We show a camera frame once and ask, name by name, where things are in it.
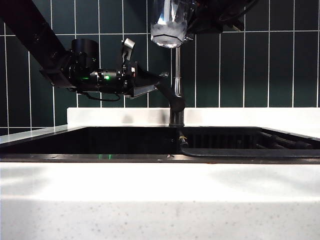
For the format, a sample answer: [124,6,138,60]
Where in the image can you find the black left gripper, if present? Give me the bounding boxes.
[117,60,170,100]

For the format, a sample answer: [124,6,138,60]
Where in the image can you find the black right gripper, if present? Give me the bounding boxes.
[184,0,251,42]

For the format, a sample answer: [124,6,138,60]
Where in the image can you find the grey faucet lever handle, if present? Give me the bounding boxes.
[154,82,187,112]

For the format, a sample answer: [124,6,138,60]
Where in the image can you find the clear glass mug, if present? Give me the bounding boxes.
[150,0,189,49]

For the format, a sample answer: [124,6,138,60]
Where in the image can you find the chrome tall kitchen faucet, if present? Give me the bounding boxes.
[169,46,186,128]

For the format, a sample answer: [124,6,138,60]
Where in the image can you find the black kitchen sink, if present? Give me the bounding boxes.
[0,125,320,165]

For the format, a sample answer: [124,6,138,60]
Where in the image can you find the black sink drain rack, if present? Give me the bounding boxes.
[177,130,320,159]

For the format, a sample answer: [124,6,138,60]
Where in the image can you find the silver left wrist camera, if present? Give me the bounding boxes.
[121,37,136,63]

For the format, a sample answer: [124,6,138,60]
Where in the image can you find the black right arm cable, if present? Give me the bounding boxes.
[218,0,261,22]

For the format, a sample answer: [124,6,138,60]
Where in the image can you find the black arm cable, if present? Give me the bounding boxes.
[218,0,261,22]
[77,90,123,102]

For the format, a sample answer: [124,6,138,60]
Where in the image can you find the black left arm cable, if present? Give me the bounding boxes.
[77,90,123,102]

